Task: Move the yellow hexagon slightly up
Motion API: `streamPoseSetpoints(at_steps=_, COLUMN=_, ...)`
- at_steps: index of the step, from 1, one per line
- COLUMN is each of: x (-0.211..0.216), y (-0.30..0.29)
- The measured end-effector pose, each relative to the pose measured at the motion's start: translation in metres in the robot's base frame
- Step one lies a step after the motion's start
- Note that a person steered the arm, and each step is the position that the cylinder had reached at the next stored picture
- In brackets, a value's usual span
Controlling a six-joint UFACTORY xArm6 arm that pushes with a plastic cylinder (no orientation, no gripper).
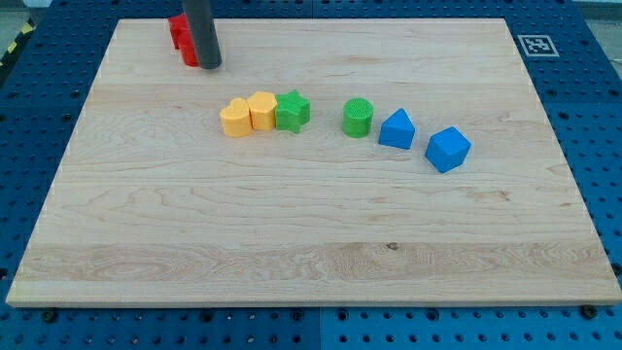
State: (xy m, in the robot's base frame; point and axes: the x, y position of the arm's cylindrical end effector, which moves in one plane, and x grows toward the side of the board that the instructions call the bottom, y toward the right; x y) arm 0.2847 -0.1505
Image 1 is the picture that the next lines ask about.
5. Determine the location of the blue cube block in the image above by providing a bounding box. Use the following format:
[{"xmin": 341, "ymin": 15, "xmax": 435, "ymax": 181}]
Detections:
[{"xmin": 425, "ymin": 126, "xmax": 471, "ymax": 173}]

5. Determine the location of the white fiducial marker tag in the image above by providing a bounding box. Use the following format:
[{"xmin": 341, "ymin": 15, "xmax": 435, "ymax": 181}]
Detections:
[{"xmin": 518, "ymin": 34, "xmax": 559, "ymax": 57}]

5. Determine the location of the yellow hexagon block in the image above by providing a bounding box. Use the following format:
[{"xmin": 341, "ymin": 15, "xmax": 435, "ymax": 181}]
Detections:
[{"xmin": 247, "ymin": 91, "xmax": 277, "ymax": 131}]

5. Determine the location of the yellow black hazard tape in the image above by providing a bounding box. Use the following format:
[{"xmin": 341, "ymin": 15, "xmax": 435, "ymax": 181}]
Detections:
[{"xmin": 1, "ymin": 17, "xmax": 36, "ymax": 69}]

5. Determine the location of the yellow heart block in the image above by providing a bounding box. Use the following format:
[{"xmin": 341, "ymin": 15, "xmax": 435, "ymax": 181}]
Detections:
[{"xmin": 220, "ymin": 97, "xmax": 253, "ymax": 138}]

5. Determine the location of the blue triangle block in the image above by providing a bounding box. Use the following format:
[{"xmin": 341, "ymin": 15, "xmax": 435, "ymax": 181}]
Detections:
[{"xmin": 378, "ymin": 108, "xmax": 416, "ymax": 150}]

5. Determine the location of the red block behind rod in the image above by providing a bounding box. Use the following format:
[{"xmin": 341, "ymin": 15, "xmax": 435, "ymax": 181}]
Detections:
[{"xmin": 168, "ymin": 14, "xmax": 198, "ymax": 67}]

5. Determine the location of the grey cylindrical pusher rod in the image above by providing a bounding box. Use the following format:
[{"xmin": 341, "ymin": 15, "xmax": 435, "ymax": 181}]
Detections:
[{"xmin": 182, "ymin": 0, "xmax": 222, "ymax": 70}]

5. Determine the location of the green cylinder block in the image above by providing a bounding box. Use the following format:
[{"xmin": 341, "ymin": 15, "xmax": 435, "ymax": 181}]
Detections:
[{"xmin": 342, "ymin": 97, "xmax": 373, "ymax": 138}]

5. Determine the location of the wooden board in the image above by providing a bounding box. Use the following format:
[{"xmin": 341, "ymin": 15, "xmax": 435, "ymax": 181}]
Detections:
[{"xmin": 7, "ymin": 18, "xmax": 621, "ymax": 308}]

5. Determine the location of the green star block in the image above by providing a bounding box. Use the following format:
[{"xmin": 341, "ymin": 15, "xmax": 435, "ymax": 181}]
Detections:
[{"xmin": 275, "ymin": 89, "xmax": 310, "ymax": 133}]

